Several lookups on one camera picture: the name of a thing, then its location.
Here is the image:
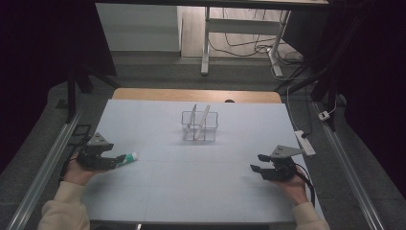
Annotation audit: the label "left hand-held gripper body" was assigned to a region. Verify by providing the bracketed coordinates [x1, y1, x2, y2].
[76, 132, 116, 171]

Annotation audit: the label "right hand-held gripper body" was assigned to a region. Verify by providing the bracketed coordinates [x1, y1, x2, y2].
[262, 145, 305, 182]

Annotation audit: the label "green white glue stick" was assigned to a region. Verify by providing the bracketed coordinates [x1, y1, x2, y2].
[116, 151, 139, 169]

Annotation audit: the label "clear plastic organizer box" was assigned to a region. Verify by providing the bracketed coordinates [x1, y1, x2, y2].
[181, 110, 219, 143]

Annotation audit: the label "white pen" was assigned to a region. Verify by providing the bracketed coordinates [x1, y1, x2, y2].
[194, 104, 212, 140]

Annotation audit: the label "clear silver pen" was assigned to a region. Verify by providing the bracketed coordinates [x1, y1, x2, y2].
[185, 103, 198, 138]

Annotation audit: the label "person's left hand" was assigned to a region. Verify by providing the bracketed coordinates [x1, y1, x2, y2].
[62, 152, 106, 187]

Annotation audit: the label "person's right hand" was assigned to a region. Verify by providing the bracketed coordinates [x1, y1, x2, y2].
[269, 174, 309, 206]

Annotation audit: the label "white power strip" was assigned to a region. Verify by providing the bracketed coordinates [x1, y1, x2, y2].
[294, 129, 317, 157]

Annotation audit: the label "black tripod stand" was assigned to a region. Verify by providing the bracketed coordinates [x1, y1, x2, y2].
[65, 63, 123, 124]

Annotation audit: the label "white table mat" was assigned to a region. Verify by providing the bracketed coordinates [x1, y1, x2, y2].
[80, 99, 327, 223]

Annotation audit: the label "black metal stand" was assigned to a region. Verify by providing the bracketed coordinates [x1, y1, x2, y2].
[274, 0, 344, 132]

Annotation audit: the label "dark curtain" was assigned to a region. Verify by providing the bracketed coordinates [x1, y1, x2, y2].
[283, 0, 406, 199]
[0, 0, 118, 173]

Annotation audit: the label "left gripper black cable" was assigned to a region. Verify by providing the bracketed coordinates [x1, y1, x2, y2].
[58, 135, 92, 180]

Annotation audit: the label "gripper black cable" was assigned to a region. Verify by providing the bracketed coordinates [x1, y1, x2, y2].
[295, 163, 317, 207]
[58, 135, 92, 180]

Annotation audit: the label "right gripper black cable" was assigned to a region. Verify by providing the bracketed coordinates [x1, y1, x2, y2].
[295, 163, 317, 207]

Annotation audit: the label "black floor frame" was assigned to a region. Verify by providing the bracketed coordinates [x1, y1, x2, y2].
[67, 124, 93, 148]

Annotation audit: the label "aluminium rail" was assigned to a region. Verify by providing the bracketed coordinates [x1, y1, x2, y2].
[314, 102, 387, 230]
[6, 111, 82, 230]

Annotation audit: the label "black floor cables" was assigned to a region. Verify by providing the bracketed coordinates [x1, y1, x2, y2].
[209, 8, 305, 81]

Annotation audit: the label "white desk frame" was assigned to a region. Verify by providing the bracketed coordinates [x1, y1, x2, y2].
[200, 6, 291, 78]

